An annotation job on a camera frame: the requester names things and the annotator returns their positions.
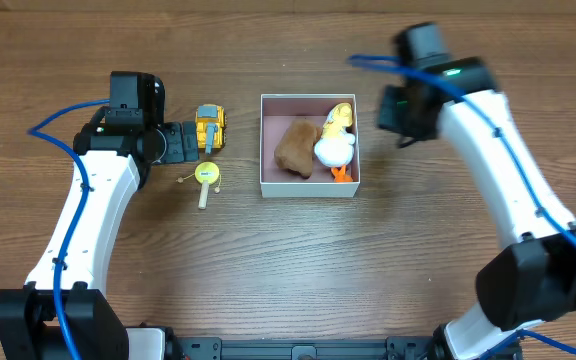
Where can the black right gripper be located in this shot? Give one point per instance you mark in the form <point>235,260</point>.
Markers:
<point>388,116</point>

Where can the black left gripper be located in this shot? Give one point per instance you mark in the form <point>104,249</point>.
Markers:
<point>189,142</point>

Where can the yellow grey toy truck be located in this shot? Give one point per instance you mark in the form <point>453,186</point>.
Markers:
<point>211,122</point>

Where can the white orange plush duck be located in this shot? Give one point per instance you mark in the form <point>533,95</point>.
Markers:
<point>335,148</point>

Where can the brown plush toy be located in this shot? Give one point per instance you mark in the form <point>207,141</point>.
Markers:
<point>295,151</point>

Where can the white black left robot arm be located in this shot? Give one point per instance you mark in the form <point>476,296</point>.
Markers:
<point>62,312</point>

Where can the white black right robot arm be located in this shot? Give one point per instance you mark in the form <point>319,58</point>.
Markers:
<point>533,278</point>

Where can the yellow wooden rattle drum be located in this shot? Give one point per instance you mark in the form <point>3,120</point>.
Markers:
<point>206,174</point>

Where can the white box pink interior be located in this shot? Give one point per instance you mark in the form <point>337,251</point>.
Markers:
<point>277,112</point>

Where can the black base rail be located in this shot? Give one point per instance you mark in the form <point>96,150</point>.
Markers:
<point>214,348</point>

